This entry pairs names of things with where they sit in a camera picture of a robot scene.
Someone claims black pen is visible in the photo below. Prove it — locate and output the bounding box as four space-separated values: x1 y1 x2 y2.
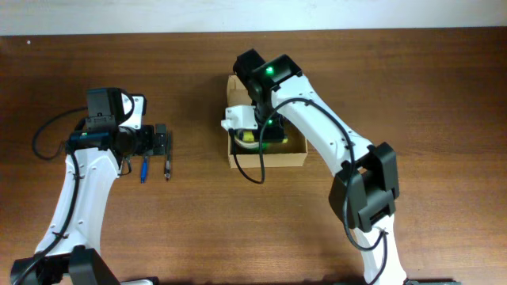
164 131 172 182

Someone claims blue ballpoint pen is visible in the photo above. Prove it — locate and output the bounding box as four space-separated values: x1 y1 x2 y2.
140 155 149 184

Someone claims brown cardboard box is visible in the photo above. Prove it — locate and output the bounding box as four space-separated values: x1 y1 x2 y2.
226 75 308 169

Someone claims beige masking tape roll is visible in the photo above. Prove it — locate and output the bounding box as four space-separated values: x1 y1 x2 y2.
234 131 260 150

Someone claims yellow highlighter marker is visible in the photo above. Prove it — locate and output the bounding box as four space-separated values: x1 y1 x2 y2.
238 130 288 143

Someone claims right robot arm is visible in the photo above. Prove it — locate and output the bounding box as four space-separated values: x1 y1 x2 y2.
221 49 409 284

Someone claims green tape roll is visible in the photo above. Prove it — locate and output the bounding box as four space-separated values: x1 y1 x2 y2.
247 142 274 153

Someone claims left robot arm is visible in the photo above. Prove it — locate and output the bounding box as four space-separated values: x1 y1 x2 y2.
10 87 167 285

